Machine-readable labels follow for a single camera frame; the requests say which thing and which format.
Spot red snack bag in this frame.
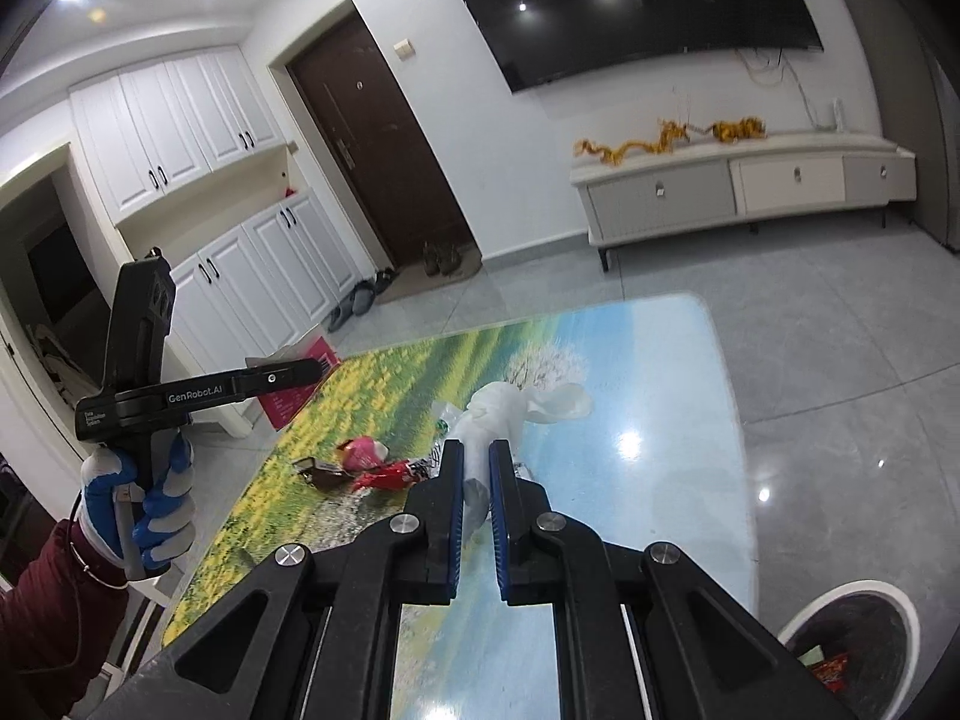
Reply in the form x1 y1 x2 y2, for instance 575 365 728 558
353 460 425 491

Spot white tissue bag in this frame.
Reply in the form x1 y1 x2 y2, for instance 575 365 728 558
448 382 592 541

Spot pink paper box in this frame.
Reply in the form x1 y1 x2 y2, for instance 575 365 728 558
244 332 340 431

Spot white printed plastic bag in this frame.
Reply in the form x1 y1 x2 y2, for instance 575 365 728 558
418 401 464 479

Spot dark red sleeve forearm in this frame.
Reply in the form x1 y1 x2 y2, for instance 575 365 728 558
0 520 128 718

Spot white round trash bin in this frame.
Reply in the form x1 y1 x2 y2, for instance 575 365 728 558
778 580 921 718

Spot blue white gloved left hand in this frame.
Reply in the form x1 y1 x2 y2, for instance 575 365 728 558
78 431 195 572

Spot pink red small wrapper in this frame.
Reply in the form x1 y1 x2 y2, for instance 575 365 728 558
335 436 389 475

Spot brown small wrapper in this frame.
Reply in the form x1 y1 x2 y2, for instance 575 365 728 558
293 457 355 493

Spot grey slippers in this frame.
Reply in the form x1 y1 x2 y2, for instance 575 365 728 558
325 268 397 333

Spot brown shoes pair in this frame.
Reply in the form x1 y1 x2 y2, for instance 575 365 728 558
423 242 462 278

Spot dark brown door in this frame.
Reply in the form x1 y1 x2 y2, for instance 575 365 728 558
288 13 473 265

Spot white grey TV console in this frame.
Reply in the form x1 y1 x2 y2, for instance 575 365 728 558
571 132 918 265

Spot golden dragon ornament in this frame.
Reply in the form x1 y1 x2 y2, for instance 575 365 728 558
573 117 766 166

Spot silver refrigerator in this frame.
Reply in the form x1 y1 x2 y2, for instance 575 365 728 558
918 44 958 255

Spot white wall cabinet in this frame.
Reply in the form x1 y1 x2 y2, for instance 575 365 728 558
68 46 364 374

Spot black wall television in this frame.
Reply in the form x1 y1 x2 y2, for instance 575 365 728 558
464 0 823 93

